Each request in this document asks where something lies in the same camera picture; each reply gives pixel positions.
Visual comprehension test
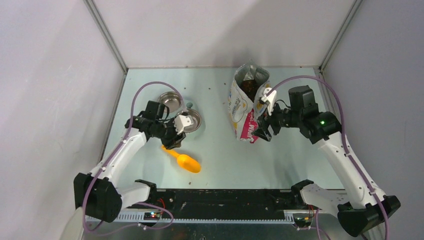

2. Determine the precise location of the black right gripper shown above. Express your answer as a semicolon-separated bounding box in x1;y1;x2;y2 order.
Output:
251;97;302;142

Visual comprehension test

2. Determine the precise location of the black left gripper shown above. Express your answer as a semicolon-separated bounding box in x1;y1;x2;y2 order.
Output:
151;116;186;150

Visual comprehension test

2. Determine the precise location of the orange plastic scoop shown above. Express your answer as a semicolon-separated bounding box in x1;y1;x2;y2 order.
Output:
161;145;202;174

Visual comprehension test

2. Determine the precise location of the white yellow pet food bag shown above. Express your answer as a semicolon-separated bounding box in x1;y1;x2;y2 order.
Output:
227;60;271;144

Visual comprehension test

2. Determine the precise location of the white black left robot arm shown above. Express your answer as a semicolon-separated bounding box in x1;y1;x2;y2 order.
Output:
73;100;194;223

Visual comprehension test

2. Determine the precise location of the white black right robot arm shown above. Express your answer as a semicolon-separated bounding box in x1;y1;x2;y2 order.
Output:
253;85;401;237

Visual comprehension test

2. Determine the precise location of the steel bowl in green stand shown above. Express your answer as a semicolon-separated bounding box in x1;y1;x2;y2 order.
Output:
181;101;206;138

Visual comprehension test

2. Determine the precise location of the small steel bowl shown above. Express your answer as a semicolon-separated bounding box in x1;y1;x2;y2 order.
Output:
157;91;182;113

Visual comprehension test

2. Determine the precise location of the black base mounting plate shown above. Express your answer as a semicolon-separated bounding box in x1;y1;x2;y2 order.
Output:
146;188;317;220

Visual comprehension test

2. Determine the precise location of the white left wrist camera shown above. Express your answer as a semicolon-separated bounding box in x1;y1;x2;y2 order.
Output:
174;114;194;135

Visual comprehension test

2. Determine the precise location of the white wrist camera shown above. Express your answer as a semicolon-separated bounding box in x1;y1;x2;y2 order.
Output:
259;87;277;116
174;114;194;135

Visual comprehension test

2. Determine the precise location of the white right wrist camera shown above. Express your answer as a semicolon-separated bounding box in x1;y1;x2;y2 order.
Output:
259;87;277;116

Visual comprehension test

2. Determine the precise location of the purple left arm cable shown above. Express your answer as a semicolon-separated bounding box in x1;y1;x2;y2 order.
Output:
82;81;185;234

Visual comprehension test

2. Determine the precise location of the grey slotted cable duct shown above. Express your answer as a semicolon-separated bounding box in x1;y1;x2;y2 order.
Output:
85;211;296;225

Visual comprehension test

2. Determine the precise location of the aluminium frame post left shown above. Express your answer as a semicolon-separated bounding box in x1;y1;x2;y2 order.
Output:
83;0;129;75

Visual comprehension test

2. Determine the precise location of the aluminium frame post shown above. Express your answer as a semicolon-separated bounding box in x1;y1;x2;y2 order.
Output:
83;0;129;75
318;0;363;74

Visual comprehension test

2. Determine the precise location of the aluminium frame post right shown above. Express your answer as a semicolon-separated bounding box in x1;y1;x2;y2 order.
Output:
318;0;363;74

